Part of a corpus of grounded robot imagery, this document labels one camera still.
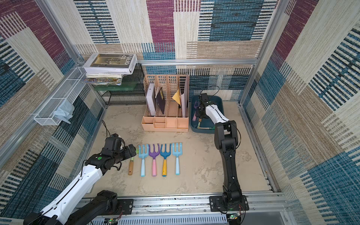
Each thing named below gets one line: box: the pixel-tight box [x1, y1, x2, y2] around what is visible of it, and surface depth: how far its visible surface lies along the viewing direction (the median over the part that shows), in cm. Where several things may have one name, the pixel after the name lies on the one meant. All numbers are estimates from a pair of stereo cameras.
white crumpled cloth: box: [53, 98, 75, 125], surface depth 69 cm
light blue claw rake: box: [138, 143, 150, 178], surface depth 91 cm
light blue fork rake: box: [172, 142, 183, 176], surface depth 93 cm
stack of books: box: [83, 52, 138, 86], surface depth 84 cm
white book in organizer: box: [145, 82, 157, 117], surface depth 102 cm
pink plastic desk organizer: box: [141, 74, 190, 133], surface depth 104 cm
